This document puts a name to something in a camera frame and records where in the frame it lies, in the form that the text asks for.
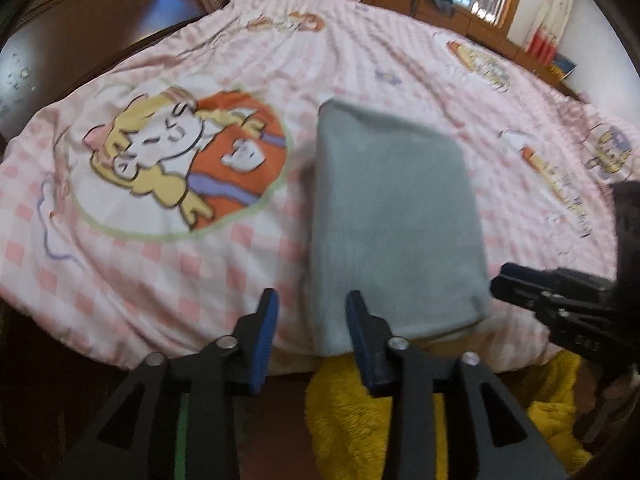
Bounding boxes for grey pants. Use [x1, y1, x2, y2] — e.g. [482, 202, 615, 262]
[307, 99, 490, 356]

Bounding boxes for blue book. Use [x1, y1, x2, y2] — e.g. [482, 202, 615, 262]
[548, 52, 576, 80]

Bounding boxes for right red cream curtain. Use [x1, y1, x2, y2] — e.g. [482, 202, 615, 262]
[525, 0, 574, 66]

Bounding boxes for pink checkered cartoon bedspread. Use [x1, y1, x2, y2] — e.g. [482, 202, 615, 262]
[1, 0, 639, 374]

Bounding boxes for wooden windowsill cabinet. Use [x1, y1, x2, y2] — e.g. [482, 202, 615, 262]
[284, 0, 584, 101]

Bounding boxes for dark wooden headboard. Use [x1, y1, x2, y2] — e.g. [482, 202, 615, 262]
[1, 0, 227, 142]

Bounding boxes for yellow fluffy garment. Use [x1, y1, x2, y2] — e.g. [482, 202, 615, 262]
[304, 349, 597, 480]

